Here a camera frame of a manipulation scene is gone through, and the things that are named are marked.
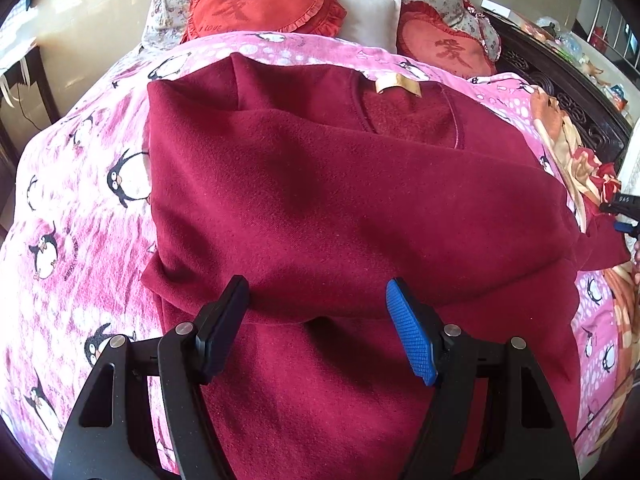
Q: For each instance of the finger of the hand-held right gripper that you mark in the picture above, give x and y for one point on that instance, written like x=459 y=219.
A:
x=624 y=227
x=622 y=202

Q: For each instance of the dark carved wooden headboard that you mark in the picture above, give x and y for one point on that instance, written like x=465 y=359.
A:
x=565 y=85

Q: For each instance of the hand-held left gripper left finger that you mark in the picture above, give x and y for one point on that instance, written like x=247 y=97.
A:
x=219 y=332

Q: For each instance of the dark wooden desk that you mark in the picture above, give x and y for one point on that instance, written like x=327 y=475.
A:
x=35 y=75

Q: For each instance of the white pillow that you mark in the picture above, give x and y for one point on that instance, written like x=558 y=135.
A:
x=367 y=15

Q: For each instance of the cluttered bedside things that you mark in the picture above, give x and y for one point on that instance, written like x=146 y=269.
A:
x=585 y=55

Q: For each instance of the red ruffled heart pillow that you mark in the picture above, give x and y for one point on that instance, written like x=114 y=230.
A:
x=250 y=5
x=440 y=40

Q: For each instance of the dark red sweater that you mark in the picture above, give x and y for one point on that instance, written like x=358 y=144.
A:
x=325 y=200

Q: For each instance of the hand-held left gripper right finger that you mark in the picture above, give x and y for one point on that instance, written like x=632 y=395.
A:
x=412 y=332

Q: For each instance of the orange floral quilt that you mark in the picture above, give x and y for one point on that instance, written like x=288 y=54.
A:
x=565 y=130

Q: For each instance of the white box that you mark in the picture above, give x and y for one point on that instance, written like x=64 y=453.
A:
x=502 y=7

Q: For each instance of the white metal rack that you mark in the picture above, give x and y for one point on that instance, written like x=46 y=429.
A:
x=617 y=15

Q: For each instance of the pink penguin blanket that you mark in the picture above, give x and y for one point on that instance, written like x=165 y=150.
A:
x=75 y=185

